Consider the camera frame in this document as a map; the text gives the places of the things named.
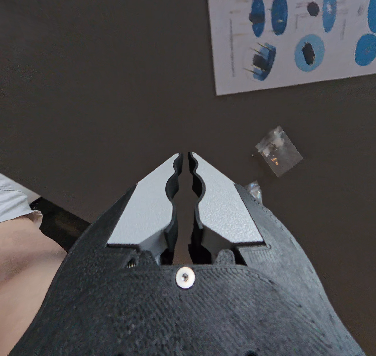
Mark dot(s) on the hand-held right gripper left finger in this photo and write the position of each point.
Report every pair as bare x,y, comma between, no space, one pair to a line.
141,215

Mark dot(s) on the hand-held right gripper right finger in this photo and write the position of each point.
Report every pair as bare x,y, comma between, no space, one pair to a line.
229,215

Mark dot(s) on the small clear screw bag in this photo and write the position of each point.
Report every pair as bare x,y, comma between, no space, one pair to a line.
282,156
255,190

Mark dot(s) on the person's left forearm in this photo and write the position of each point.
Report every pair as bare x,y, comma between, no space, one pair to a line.
23,273

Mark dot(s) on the person's white shirt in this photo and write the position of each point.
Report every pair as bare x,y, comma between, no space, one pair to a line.
14,197

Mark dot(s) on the printed instruction sheet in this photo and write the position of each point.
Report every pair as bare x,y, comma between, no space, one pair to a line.
282,74

